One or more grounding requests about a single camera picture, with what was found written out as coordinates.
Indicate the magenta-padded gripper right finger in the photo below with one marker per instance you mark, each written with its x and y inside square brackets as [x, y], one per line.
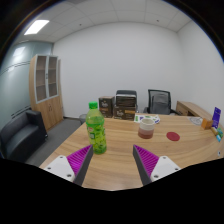
[165, 166]

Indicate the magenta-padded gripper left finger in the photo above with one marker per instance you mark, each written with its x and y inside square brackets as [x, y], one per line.
[58, 166]

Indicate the green drink bottle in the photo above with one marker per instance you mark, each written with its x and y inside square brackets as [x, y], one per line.
[96, 133]

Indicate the flat round red coaster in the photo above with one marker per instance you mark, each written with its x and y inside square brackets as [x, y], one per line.
[173, 136]

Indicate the white and brown mug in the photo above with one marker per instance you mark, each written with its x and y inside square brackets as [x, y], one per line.
[146, 128]

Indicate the black leather sofa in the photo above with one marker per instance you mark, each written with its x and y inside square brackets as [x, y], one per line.
[21, 135]

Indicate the printed paper sheet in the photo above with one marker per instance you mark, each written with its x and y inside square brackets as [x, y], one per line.
[150, 118]

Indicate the wooden shelf cabinet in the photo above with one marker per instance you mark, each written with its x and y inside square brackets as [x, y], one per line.
[50, 110]

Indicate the black mesh office chair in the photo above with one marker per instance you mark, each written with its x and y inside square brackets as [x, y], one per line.
[173, 108]

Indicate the orange wooden box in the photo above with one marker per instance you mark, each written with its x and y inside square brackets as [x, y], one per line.
[206, 123]

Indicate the small blue box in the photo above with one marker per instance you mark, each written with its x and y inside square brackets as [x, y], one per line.
[218, 138]

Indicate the small beige box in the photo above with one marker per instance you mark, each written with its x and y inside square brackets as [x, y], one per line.
[214, 130]

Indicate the wooden side desk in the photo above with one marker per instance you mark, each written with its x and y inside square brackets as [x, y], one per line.
[190, 108]

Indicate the small green box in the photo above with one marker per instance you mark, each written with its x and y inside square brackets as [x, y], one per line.
[220, 132]

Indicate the large brown cardboard carton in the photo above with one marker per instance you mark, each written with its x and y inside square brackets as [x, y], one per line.
[124, 113]

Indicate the purple packet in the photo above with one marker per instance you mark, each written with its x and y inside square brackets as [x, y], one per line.
[216, 117]

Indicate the small dark brown carton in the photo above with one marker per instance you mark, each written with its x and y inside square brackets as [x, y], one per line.
[106, 106]

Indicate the flat dark brown carton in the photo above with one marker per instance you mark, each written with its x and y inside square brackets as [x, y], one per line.
[125, 100]

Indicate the rectangular ceiling light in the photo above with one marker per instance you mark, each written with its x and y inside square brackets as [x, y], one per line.
[36, 27]

